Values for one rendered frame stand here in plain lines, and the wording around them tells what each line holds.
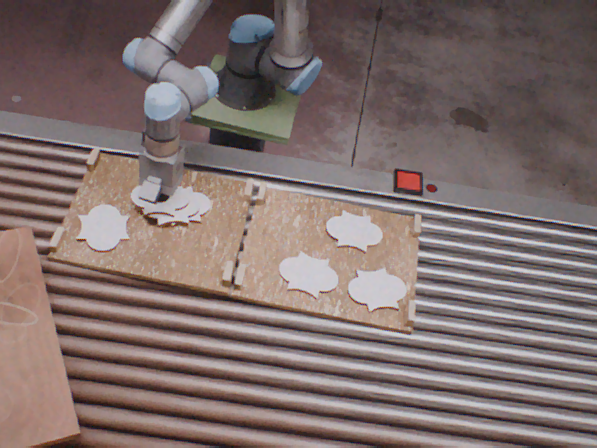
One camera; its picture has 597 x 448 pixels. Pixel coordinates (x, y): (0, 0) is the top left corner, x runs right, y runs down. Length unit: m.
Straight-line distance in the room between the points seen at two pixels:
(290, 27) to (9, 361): 1.01
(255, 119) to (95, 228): 0.61
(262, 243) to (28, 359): 0.62
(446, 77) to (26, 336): 2.95
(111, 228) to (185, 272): 0.21
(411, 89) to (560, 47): 1.02
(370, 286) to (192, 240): 0.43
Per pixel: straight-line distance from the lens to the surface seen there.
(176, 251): 1.87
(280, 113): 2.30
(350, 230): 1.95
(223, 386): 1.69
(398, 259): 1.94
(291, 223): 1.95
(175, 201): 1.93
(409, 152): 3.65
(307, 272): 1.85
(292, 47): 2.07
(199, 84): 1.78
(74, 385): 1.69
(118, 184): 2.01
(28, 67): 3.89
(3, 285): 1.70
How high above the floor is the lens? 2.38
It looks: 47 degrees down
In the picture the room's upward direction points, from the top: 12 degrees clockwise
